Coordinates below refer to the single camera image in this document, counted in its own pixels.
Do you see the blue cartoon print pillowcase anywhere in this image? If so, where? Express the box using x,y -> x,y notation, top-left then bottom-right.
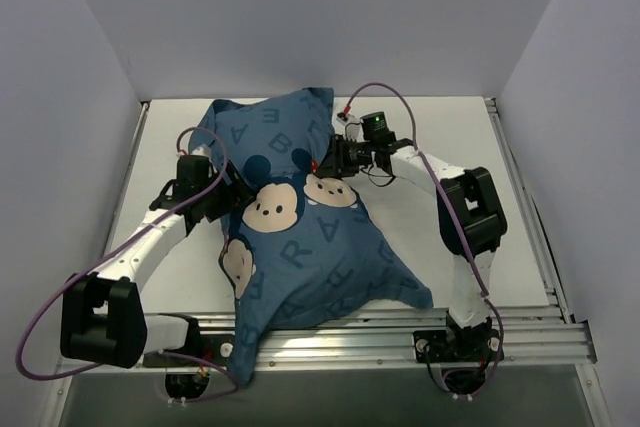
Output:
188,87 -> 433,385

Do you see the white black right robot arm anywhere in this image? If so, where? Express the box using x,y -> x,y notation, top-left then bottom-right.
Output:
314,111 -> 508,360

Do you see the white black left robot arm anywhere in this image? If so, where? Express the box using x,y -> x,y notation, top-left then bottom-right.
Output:
60,155 -> 255,368

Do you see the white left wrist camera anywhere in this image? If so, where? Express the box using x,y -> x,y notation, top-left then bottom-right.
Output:
189,145 -> 211,158

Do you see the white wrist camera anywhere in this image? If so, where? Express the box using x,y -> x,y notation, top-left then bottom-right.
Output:
189,145 -> 211,158
336,111 -> 362,142

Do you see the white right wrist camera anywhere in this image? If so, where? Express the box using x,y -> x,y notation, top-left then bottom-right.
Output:
336,111 -> 362,142

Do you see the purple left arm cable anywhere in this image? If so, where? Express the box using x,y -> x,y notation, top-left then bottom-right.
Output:
17,126 -> 243,401

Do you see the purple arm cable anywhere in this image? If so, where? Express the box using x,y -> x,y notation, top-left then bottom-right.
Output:
17,126 -> 243,401
342,80 -> 502,393

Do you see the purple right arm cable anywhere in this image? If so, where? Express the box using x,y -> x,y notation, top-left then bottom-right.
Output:
342,80 -> 502,393

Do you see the aluminium table edge rail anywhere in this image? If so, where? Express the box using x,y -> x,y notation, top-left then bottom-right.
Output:
94,100 -> 151,270

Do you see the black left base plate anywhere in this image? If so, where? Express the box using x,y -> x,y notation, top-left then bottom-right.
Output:
142,333 -> 234,368

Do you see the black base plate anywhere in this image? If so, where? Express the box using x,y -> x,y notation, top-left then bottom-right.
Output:
142,333 -> 234,368
412,328 -> 504,365

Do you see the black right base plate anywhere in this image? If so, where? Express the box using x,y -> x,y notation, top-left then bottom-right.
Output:
412,328 -> 504,365

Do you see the aluminium right side rail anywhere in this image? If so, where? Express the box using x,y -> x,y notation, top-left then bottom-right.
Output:
484,98 -> 575,324

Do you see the aluminium front frame rail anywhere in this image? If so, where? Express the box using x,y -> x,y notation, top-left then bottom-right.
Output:
54,306 -> 599,373

